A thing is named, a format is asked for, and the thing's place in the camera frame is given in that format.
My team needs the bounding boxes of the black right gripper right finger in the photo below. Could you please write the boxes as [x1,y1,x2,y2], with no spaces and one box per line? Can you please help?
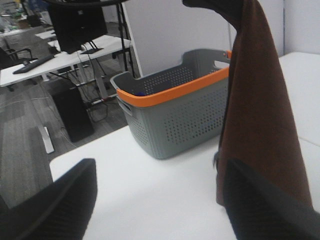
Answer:
[223,159,320,240]

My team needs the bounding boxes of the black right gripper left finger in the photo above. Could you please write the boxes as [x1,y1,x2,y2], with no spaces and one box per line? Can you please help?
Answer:
[0,158,98,240]

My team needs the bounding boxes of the brown towel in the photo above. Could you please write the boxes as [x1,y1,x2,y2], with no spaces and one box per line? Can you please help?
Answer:
[216,0,313,208]

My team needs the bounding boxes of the black computer tower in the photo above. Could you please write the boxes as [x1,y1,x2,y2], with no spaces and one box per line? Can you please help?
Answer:
[50,88,95,143]

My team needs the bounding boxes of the grey basket with orange rim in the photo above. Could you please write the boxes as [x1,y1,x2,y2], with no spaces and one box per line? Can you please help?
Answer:
[110,49,231,160]

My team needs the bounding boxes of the blue item in basket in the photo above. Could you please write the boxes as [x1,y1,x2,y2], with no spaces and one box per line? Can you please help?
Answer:
[136,92,145,97]

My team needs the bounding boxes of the white office desk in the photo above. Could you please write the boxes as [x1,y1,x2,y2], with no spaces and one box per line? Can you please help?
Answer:
[0,35,131,87]

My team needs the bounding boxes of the black keyboard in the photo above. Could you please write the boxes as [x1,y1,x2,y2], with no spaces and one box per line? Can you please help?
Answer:
[13,54,55,75]

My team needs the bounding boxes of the black office chair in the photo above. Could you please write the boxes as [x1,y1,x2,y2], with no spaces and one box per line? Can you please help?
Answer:
[0,48,37,70]

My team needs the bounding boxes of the black computer monitor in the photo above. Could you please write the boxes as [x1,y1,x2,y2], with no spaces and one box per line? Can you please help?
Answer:
[47,4,107,54]

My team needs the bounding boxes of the white whiteboard panel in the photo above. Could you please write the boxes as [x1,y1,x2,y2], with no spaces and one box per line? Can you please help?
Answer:
[121,0,285,77]

